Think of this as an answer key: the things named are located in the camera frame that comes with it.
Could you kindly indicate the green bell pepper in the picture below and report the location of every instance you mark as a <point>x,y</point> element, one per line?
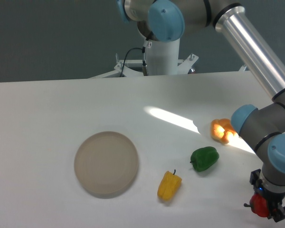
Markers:
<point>203,158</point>

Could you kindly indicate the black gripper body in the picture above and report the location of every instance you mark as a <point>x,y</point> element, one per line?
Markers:
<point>268,190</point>

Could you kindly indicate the silver blue-capped robot arm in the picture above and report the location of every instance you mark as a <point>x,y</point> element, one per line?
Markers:
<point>165,21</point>

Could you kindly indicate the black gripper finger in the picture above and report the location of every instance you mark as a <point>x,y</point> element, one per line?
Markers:
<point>253,178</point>
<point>276,211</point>

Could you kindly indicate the yellow bell pepper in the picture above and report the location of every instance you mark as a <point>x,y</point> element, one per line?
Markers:
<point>168,186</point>

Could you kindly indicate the red bell pepper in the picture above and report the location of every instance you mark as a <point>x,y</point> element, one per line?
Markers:
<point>258,205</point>

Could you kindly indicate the orange bell pepper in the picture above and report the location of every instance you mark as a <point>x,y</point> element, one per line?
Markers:
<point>222,131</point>

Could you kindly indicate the beige round plate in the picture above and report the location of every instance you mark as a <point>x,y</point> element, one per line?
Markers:
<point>106,164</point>

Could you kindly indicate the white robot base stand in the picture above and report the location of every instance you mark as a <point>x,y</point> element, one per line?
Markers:
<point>156,58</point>

